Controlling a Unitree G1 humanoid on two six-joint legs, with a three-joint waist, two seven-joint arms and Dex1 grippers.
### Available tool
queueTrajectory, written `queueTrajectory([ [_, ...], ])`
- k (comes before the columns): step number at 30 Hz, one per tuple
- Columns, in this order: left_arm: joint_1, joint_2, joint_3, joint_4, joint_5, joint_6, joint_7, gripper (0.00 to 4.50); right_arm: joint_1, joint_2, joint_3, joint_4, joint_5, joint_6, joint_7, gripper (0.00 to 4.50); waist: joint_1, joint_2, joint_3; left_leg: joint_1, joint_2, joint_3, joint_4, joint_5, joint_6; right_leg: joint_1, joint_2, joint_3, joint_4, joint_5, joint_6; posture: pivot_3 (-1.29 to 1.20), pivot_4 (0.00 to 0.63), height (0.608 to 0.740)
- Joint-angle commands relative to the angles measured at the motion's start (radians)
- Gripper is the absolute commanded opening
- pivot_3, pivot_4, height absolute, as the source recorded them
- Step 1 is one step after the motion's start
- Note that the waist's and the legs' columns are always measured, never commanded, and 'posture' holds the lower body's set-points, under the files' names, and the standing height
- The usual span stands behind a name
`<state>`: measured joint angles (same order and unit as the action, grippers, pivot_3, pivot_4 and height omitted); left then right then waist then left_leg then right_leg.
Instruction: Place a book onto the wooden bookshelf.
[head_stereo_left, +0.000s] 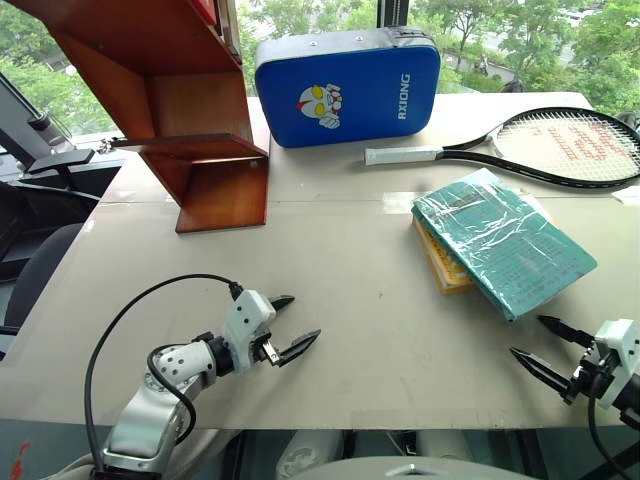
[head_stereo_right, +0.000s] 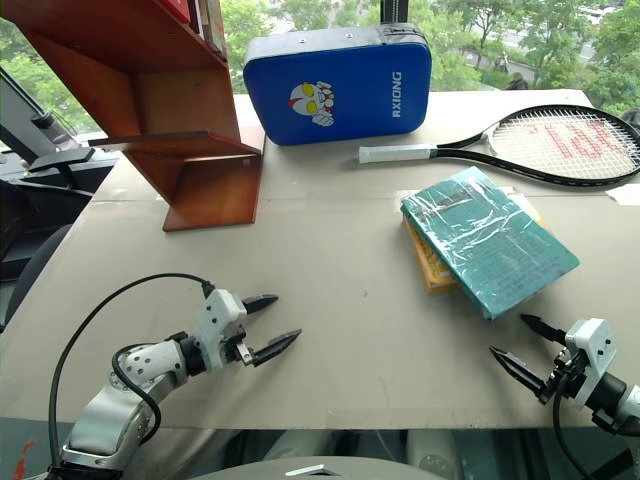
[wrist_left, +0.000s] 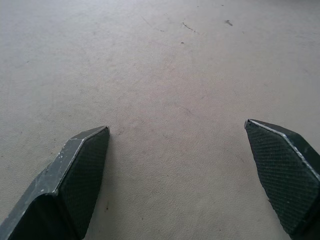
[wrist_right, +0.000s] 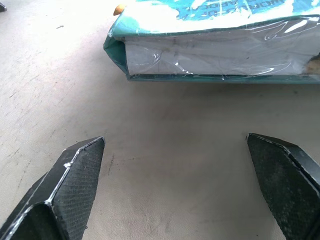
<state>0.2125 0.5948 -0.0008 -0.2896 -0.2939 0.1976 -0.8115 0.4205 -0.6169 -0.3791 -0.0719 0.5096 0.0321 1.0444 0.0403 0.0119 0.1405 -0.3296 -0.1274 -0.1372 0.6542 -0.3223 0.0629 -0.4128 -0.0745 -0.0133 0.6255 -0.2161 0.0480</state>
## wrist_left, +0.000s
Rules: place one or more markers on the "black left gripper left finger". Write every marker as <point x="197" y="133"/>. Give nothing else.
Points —
<point x="67" y="185"/>

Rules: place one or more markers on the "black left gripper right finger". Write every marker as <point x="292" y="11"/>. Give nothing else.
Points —
<point x="285" y="175"/>

